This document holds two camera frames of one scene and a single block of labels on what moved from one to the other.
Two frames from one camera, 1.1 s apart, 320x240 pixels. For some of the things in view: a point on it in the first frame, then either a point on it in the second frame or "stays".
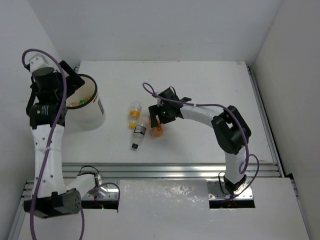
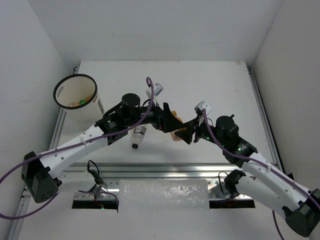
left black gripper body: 73,78 to 161,119
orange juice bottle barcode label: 155,131 to 174,137
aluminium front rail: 165,170 stays
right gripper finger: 154,122 to 185,134
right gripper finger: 153,110 to 191,124
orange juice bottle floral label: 74,104 stays
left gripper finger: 71,73 to 171,122
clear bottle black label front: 138,136 stays
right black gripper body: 164,114 to 202,131
